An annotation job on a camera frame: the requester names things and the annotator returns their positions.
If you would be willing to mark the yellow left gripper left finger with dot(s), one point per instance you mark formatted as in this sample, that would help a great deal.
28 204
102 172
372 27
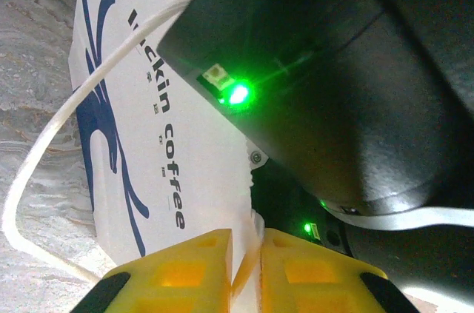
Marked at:
177 276

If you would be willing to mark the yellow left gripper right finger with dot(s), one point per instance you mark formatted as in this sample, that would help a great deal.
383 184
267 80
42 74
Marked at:
314 279

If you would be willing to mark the white paper takeout bag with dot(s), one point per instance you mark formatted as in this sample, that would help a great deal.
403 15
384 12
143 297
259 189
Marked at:
200 150

